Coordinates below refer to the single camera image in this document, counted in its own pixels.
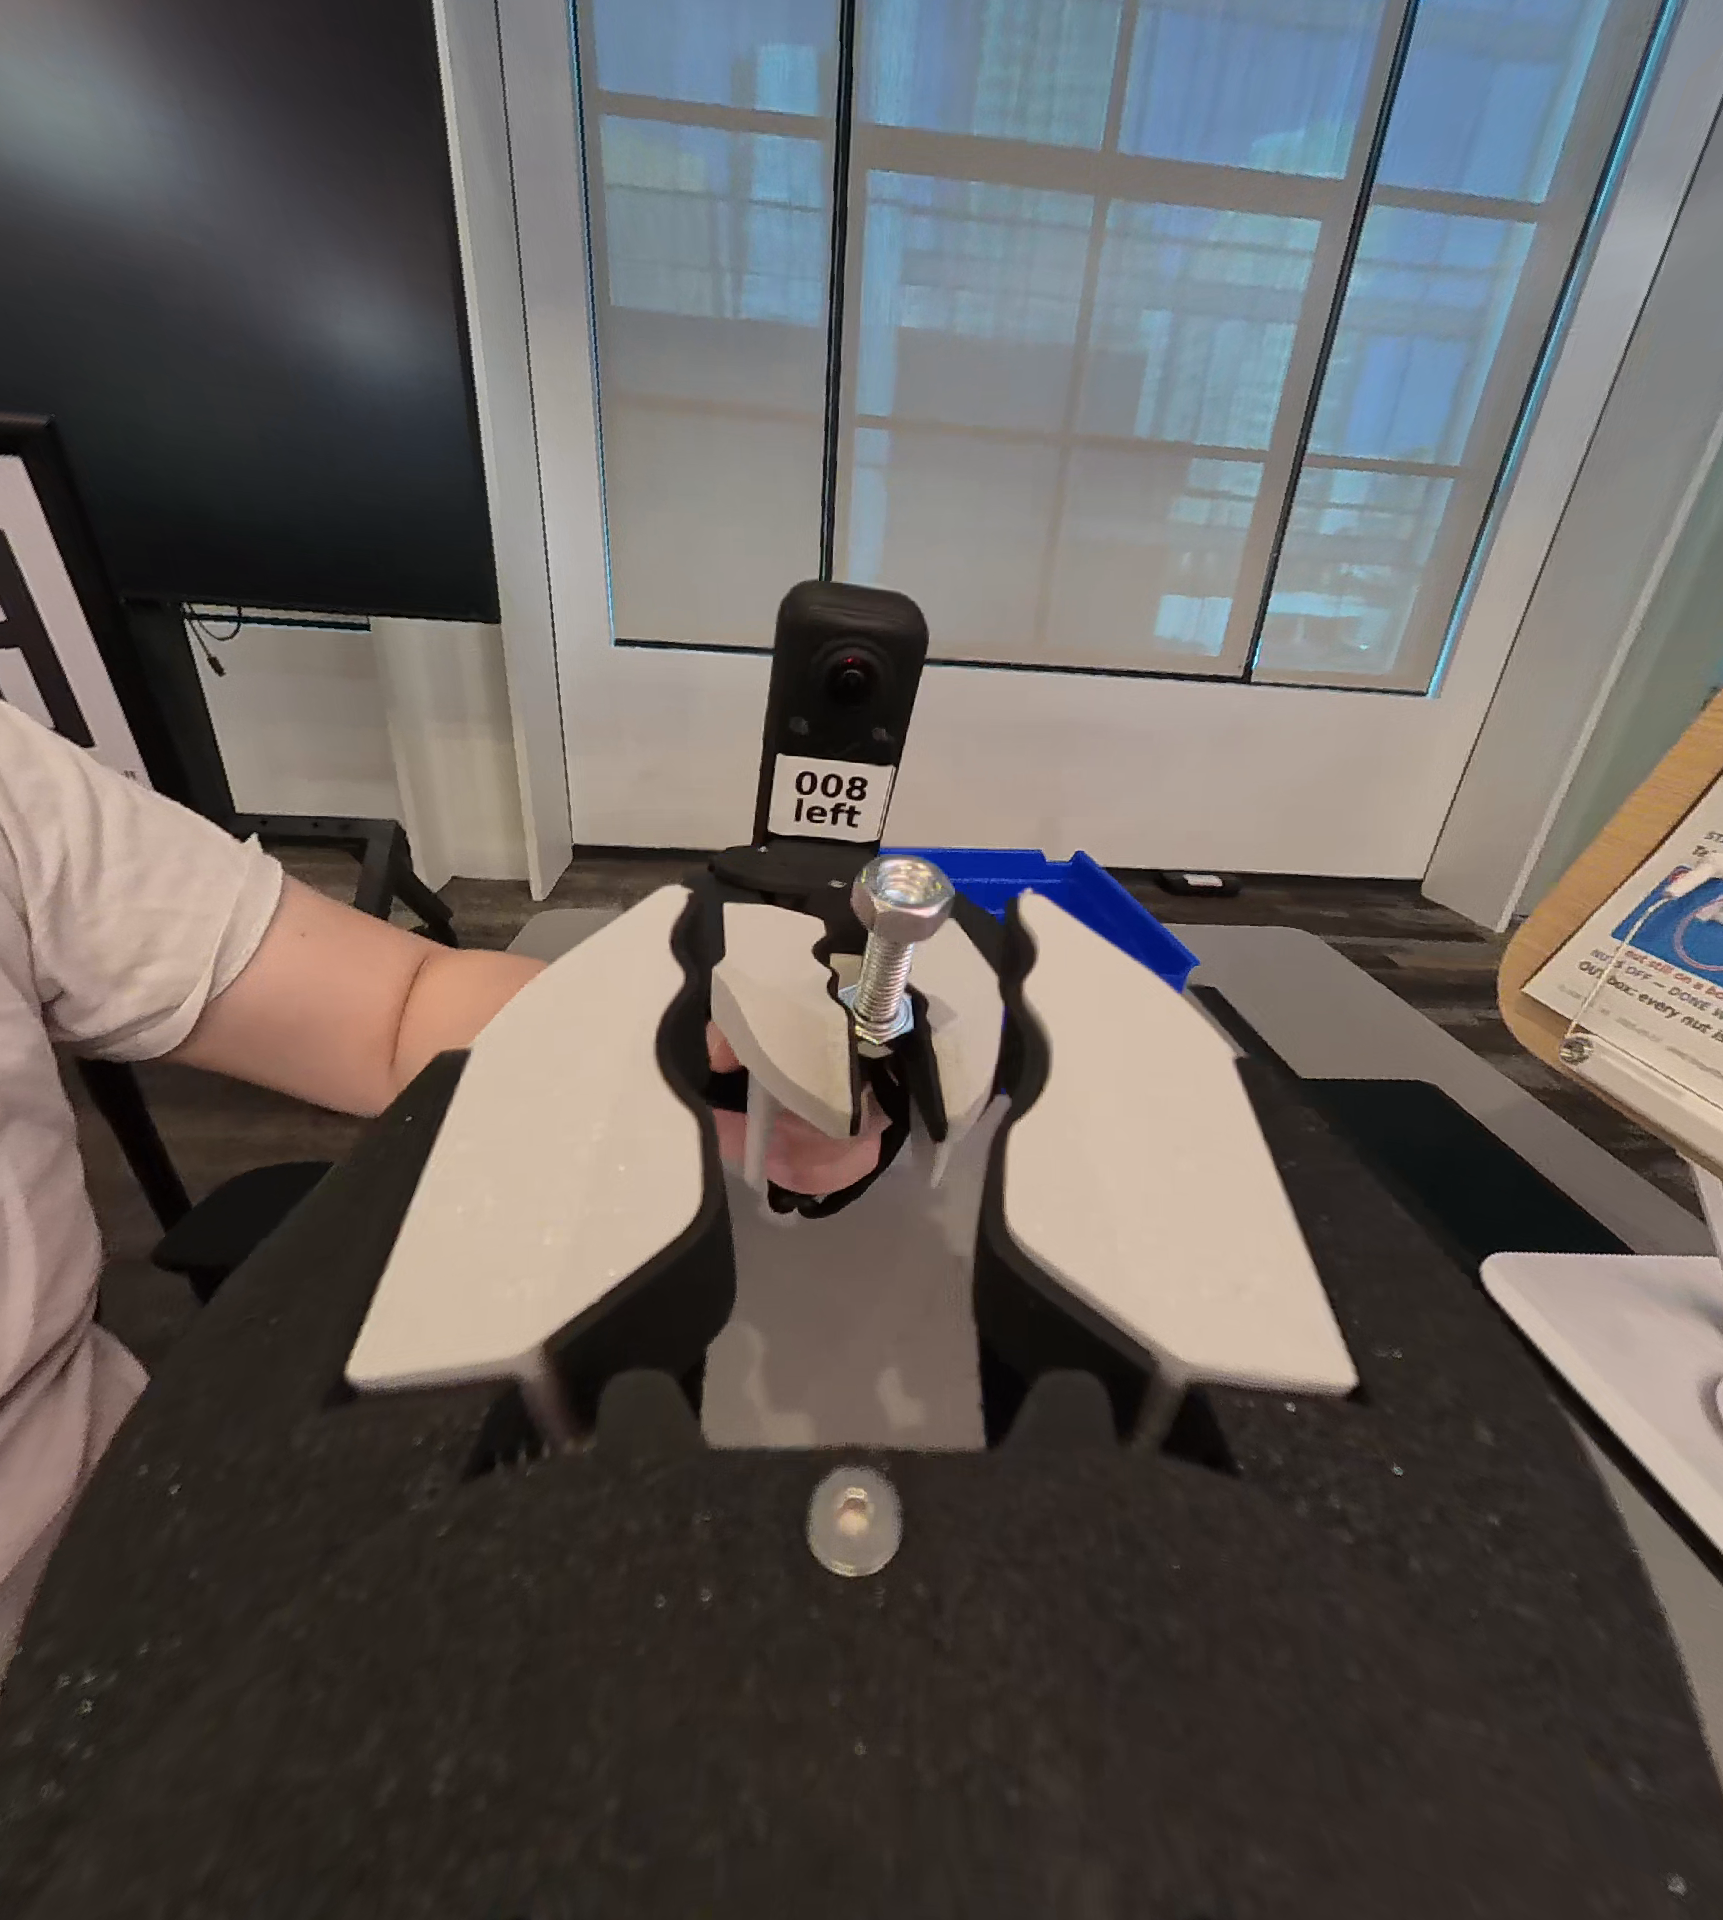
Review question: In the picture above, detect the person's left hand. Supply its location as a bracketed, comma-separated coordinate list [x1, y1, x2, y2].
[707, 1033, 905, 1206]

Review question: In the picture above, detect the black metal screen stand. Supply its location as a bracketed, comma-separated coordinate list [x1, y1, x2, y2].
[125, 600, 457, 949]

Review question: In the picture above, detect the printed instruction poster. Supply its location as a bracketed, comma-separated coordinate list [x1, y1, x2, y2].
[1527, 705, 1723, 1142]

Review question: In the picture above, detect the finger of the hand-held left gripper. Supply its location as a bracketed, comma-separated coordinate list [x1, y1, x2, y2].
[707, 901, 865, 1195]
[891, 936, 1009, 1190]

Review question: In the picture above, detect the person's light clothing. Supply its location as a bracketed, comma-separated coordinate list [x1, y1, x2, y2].
[0, 661, 285, 1699]

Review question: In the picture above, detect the wood and white document stand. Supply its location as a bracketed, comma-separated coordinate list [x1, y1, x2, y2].
[1483, 592, 1723, 1638]

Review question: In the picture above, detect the large glass window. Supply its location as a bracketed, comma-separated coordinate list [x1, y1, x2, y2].
[567, 0, 1673, 700]

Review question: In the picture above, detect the person's left forearm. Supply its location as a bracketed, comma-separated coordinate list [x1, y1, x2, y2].
[177, 871, 547, 1121]

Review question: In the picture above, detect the large black wall screen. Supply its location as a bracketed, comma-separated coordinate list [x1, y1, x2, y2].
[0, 0, 503, 625]

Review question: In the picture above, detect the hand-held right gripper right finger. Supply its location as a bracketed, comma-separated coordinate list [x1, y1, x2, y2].
[977, 893, 1361, 1440]

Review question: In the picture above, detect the blue plastic bin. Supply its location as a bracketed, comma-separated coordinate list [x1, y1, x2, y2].
[883, 847, 1199, 993]

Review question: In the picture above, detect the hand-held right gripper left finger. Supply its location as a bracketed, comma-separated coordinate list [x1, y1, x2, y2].
[343, 884, 737, 1443]

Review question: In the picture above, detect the silver hex bolt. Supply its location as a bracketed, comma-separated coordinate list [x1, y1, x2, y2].
[837, 918, 937, 1057]

